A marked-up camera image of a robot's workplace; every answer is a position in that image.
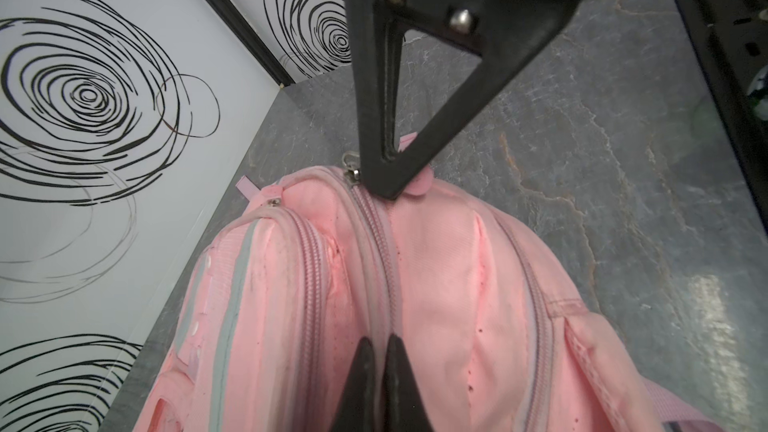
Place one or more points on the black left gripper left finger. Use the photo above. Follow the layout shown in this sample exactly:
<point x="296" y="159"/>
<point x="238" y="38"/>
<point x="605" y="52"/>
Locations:
<point x="355" y="410"/>

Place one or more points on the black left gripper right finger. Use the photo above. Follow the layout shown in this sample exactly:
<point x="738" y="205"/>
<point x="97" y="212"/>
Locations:
<point x="404" y="409"/>

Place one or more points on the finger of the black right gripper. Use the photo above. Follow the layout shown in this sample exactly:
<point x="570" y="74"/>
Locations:
<point x="424" y="69"/>

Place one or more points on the pink student backpack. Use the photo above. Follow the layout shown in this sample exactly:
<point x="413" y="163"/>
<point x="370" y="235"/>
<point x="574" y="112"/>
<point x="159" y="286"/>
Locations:
<point x="498" y="337"/>

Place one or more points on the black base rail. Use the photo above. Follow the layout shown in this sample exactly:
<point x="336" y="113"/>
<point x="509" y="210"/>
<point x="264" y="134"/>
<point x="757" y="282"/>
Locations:
<point x="730" y="41"/>

